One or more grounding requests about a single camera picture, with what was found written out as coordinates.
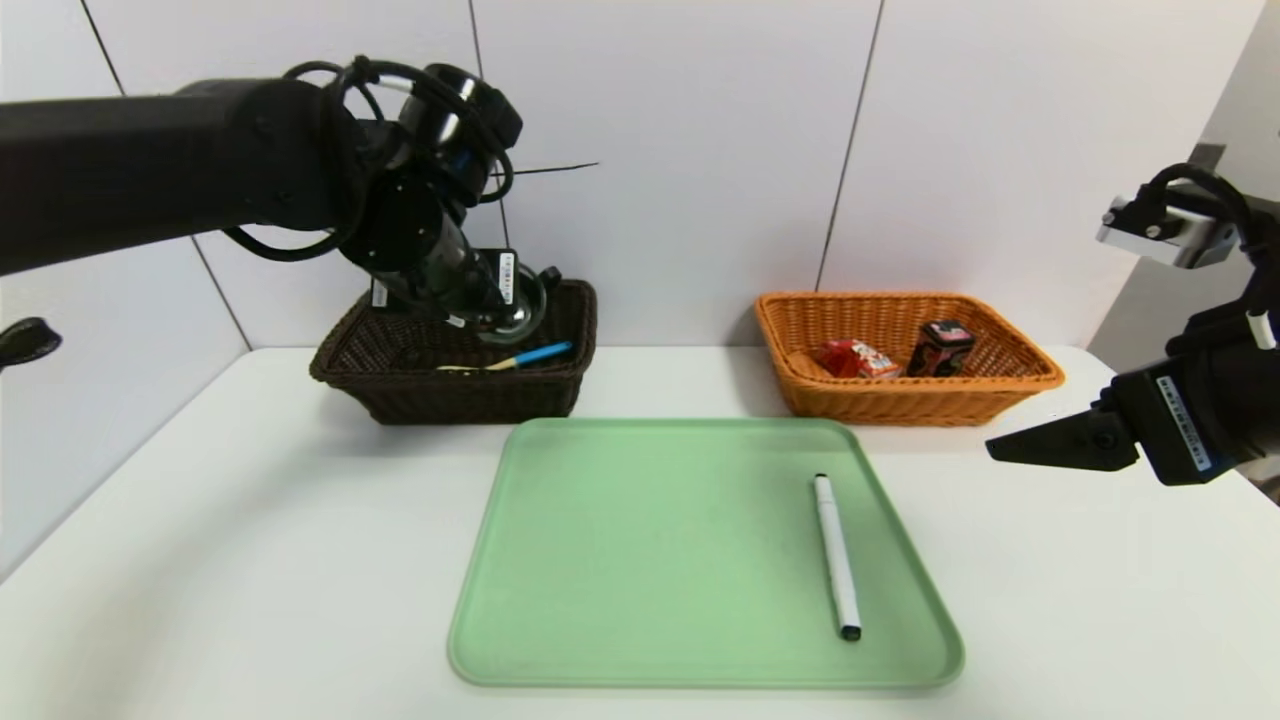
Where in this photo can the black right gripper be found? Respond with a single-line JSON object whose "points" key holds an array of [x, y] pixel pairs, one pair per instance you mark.
{"points": [[1180, 425]]}

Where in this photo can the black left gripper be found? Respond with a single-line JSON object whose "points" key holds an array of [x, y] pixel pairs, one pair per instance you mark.
{"points": [[452, 304]]}

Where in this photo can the glass cup with black holder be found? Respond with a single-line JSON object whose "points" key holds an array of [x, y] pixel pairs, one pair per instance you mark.
{"points": [[520, 318]]}

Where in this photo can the black gum box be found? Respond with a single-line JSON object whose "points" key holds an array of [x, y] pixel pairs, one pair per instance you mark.
{"points": [[940, 350]]}

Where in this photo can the red milk carton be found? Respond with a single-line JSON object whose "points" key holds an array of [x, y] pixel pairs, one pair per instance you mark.
{"points": [[855, 358]]}

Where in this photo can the white marker pen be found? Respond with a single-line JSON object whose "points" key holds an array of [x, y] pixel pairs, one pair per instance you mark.
{"points": [[836, 560]]}

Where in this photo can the black and grey right robot arm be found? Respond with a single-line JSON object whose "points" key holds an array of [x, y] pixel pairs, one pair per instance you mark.
{"points": [[1235, 360]]}

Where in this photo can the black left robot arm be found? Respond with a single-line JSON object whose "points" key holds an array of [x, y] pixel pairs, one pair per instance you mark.
{"points": [[150, 170]]}

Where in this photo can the dark brown wicker basket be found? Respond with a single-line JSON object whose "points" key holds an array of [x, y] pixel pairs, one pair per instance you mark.
{"points": [[450, 400]]}

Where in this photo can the orange wicker basket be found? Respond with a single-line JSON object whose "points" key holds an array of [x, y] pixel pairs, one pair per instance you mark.
{"points": [[950, 400]]}

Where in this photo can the dark brown furniture piece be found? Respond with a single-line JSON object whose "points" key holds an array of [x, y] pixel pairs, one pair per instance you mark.
{"points": [[1270, 488]]}

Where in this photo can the green plastic tray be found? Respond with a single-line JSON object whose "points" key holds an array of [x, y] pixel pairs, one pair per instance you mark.
{"points": [[650, 580]]}

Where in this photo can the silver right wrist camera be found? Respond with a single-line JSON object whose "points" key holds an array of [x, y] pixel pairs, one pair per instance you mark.
{"points": [[1165, 235]]}

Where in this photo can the black wall fixture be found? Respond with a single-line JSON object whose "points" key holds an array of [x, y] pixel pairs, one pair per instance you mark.
{"points": [[1207, 153]]}

